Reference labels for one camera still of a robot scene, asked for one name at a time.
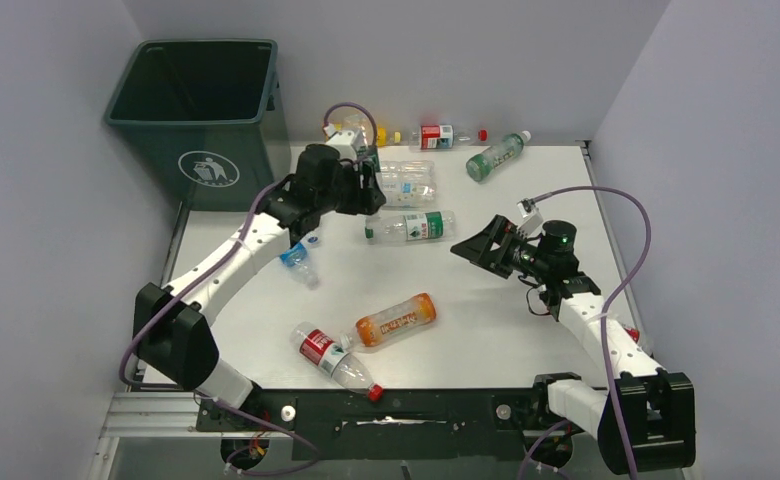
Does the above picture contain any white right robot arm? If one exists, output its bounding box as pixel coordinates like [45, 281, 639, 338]
[450, 215, 696, 475]

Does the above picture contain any blue green label water bottle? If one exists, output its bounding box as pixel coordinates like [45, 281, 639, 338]
[301, 228, 321, 248]

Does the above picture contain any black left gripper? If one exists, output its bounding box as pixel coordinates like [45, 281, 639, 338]
[316, 160, 383, 216]

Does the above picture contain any white blue label tea bottle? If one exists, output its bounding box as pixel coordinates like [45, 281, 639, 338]
[381, 181, 437, 209]

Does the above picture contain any clear unlabelled bottle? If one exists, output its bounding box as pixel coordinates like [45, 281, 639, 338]
[378, 160, 435, 183]

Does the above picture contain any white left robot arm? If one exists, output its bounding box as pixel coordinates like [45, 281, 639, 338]
[119, 144, 386, 409]

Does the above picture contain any orange tea bottle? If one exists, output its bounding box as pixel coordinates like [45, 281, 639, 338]
[339, 293, 437, 350]

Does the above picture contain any red label bottle front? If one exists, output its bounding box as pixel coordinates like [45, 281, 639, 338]
[290, 322, 384, 403]

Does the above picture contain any blue label crushed bottle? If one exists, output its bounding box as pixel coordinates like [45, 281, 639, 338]
[279, 243, 320, 289]

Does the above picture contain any aluminium frame rail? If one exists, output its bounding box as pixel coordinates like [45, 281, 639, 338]
[85, 390, 206, 480]

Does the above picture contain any dark green trash bin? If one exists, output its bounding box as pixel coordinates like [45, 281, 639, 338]
[105, 38, 291, 211]

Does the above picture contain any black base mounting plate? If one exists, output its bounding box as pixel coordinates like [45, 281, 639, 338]
[195, 387, 593, 463]

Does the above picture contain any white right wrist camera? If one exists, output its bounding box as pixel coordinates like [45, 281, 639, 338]
[517, 198, 544, 239]

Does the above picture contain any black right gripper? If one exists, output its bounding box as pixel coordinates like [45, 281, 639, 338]
[451, 216, 550, 280]

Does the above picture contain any green tinted bottle white cap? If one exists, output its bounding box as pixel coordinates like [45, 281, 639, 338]
[465, 130, 532, 183]

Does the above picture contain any green label bottle green cap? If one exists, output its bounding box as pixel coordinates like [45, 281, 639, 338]
[364, 210, 457, 244]

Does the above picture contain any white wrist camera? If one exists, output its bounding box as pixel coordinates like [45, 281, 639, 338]
[325, 129, 368, 161]
[517, 198, 544, 239]

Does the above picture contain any yellow juice bottle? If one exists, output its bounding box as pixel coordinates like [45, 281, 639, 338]
[323, 114, 402, 148]

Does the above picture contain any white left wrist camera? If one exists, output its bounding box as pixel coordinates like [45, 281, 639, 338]
[325, 129, 368, 161]

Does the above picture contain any red label bottle red cap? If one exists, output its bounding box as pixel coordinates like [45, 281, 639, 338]
[408, 124, 489, 151]

